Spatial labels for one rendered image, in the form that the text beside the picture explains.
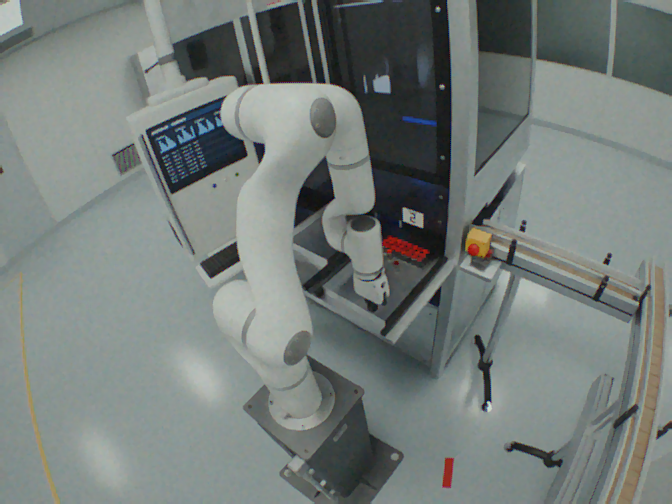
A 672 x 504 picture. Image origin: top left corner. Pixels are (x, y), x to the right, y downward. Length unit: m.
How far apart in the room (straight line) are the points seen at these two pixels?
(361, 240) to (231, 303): 0.34
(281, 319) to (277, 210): 0.18
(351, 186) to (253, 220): 0.25
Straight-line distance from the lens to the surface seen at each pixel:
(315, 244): 1.37
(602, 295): 1.27
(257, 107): 0.51
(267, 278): 0.56
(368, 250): 0.82
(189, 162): 1.49
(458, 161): 1.02
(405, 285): 1.15
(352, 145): 0.65
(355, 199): 0.72
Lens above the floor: 1.72
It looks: 40 degrees down
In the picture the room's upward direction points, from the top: 11 degrees counter-clockwise
